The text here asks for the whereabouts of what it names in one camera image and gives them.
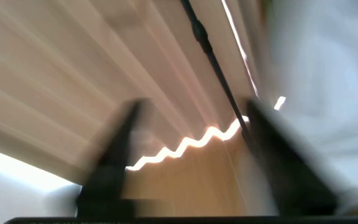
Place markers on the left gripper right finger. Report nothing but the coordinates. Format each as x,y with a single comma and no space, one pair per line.
291,180

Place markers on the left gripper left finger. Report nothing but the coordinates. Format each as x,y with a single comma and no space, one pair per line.
110,186

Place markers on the pale grey shorts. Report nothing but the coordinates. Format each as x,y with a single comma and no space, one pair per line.
322,77

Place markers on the black clothes rack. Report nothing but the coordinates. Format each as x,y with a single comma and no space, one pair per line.
200,34

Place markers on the beige curtain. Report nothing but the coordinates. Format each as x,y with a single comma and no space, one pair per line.
73,77

